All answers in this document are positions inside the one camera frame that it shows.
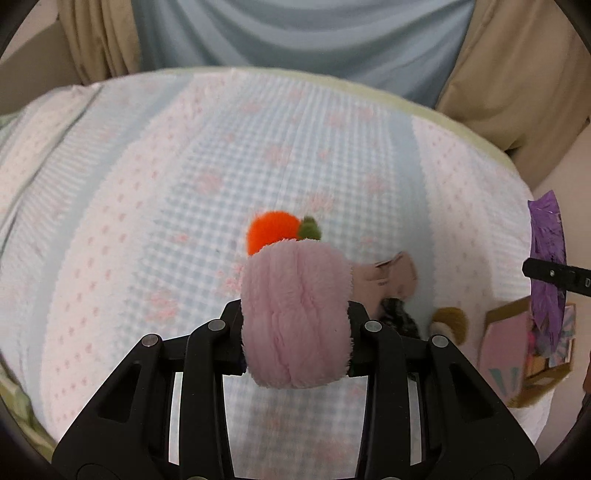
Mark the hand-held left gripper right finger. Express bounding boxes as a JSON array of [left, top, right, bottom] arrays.
[[346, 302, 541, 480]]

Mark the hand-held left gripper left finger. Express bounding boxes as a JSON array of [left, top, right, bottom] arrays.
[[52, 301, 247, 480]]

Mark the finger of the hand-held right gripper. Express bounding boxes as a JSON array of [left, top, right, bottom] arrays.
[[522, 258, 591, 297]]

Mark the pink plush toy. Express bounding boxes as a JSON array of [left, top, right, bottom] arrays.
[[240, 211, 355, 389]]

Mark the purple shiny cloth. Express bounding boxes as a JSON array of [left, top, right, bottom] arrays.
[[527, 190, 568, 330]]

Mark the dark fuzzy cloth item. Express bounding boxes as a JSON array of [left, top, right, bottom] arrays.
[[379, 298, 422, 340]]

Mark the beige plush toy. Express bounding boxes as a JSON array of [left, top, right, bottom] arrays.
[[352, 251, 419, 305]]

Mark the brown plush toy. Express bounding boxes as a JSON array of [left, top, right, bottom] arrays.
[[429, 307, 471, 346]]

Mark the cardboard box with pink panel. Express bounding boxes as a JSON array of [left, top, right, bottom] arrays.
[[478, 296, 578, 409]]

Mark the checked pastel blanket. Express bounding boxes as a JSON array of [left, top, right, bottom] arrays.
[[0, 67, 551, 446]]

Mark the beige curtain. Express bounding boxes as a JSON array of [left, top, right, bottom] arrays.
[[56, 0, 141, 87], [435, 0, 591, 191]]

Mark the green bed sheet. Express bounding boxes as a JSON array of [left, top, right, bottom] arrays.
[[0, 355, 57, 459]]

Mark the light blue curtain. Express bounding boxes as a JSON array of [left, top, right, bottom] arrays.
[[131, 0, 477, 110]]

